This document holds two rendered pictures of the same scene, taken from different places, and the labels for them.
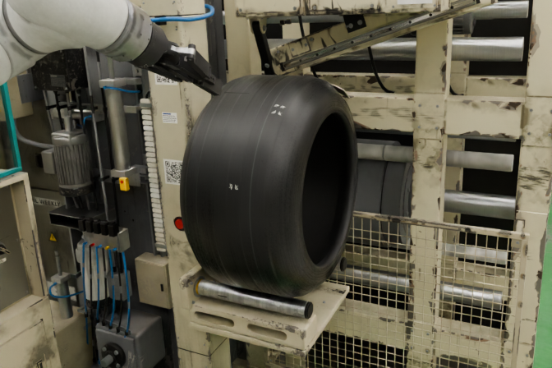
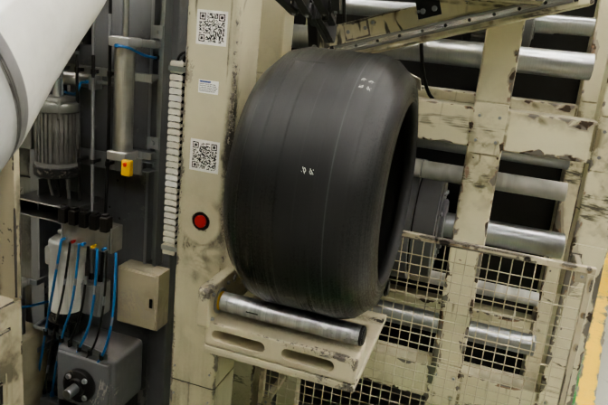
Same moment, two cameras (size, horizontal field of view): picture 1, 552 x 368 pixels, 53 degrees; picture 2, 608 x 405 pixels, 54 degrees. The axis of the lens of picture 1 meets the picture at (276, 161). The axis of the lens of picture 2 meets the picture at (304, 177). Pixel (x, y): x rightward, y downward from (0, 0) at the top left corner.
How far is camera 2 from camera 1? 34 cm
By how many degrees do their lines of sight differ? 9
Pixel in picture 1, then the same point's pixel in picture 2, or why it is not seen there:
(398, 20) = (480, 12)
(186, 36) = not seen: outside the picture
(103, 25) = not seen: outside the picture
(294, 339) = (343, 371)
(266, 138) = (354, 115)
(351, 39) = (422, 27)
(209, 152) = (277, 126)
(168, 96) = (211, 60)
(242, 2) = not seen: outside the picture
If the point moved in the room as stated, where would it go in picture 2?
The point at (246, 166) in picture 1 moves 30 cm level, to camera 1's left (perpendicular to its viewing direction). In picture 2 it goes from (327, 146) to (159, 135)
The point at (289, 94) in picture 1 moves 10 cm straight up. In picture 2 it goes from (376, 69) to (383, 17)
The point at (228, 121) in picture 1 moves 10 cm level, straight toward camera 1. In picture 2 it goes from (302, 91) to (314, 98)
